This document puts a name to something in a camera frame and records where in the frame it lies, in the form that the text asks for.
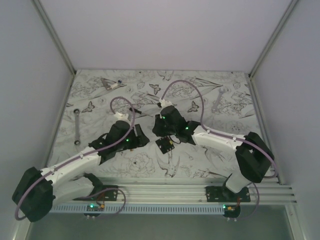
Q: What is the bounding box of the silver open-end wrench right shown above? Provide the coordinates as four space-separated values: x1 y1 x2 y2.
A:
211 88 225 112

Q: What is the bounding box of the controller board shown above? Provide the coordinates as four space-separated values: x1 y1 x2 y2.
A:
84 203 105 220
223 204 241 222

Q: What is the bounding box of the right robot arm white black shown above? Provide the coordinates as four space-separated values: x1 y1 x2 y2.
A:
152 105 276 203

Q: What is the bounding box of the silver ratchet wrench left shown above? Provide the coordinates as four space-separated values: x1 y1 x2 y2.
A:
73 108 81 146

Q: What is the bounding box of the left controller board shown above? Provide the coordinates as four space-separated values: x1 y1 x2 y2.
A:
84 203 105 220

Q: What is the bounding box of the aluminium rail frame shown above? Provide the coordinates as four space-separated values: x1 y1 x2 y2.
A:
14 0 301 240

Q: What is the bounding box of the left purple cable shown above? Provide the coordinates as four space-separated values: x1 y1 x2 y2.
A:
14 96 138 222

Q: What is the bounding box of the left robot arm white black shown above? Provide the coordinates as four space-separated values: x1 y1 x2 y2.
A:
12 120 150 223

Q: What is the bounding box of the white slotted cable duct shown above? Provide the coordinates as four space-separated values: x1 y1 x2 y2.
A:
50 203 224 215

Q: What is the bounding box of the right controller board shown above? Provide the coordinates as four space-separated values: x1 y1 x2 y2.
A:
223 204 241 222

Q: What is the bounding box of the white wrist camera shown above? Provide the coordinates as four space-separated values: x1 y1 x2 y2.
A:
157 98 173 108
113 112 130 122

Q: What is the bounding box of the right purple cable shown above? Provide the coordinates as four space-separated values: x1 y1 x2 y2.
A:
159 79 279 222

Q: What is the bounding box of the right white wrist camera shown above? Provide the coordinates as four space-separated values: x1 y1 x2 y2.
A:
157 98 173 108

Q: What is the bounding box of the metal bracket tool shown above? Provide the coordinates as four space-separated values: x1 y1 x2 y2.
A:
100 78 112 91

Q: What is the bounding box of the purple cable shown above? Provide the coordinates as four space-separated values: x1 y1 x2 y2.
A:
159 79 279 222
14 96 138 222

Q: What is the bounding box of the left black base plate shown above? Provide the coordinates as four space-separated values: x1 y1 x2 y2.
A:
74 185 119 202

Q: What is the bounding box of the black fuse box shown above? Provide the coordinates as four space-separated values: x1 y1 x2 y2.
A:
155 136 175 154

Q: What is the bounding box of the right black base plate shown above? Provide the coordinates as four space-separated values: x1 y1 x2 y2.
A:
205 186 251 203

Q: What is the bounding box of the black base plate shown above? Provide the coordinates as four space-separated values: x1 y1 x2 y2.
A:
74 185 119 202
205 186 251 203

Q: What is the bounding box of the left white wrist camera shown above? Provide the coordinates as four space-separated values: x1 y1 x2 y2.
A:
113 112 130 122

